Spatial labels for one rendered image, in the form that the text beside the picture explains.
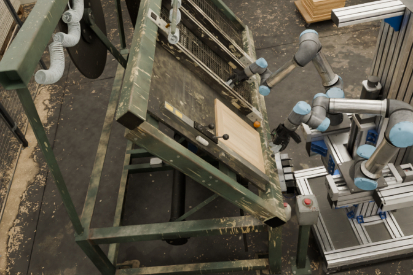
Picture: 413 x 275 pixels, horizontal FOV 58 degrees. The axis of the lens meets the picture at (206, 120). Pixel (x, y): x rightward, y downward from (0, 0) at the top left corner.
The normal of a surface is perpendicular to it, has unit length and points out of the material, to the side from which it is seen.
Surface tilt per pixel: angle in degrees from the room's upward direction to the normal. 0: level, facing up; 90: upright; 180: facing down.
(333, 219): 0
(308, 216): 90
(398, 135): 83
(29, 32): 0
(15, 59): 0
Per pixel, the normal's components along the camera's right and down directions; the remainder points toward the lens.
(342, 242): -0.13, -0.69
